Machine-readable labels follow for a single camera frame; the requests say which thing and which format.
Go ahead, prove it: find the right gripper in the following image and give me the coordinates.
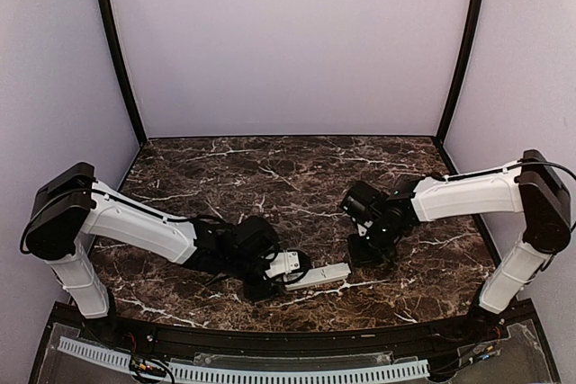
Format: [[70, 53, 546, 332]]
[[347, 217, 403, 266]]

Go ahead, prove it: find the white remote control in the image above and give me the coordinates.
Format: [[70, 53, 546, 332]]
[[284, 263, 351, 291]]

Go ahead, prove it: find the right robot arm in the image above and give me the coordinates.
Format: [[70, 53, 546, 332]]
[[340, 149, 575, 343]]

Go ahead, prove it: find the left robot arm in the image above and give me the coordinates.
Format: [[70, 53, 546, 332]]
[[20, 162, 297, 344]]

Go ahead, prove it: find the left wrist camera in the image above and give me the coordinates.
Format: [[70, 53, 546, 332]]
[[265, 249, 311, 285]]

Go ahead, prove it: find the black front rail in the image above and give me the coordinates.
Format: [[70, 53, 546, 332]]
[[107, 317, 480, 357]]

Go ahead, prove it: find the white slotted cable duct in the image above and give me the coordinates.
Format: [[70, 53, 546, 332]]
[[58, 336, 429, 384]]

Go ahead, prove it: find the right black frame post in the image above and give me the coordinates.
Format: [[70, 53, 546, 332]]
[[435, 0, 482, 147]]

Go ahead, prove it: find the black frame post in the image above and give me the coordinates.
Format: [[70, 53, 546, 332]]
[[435, 0, 482, 147], [97, 0, 148, 147]]

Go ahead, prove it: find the left black frame post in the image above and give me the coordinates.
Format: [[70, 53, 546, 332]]
[[97, 0, 148, 147]]

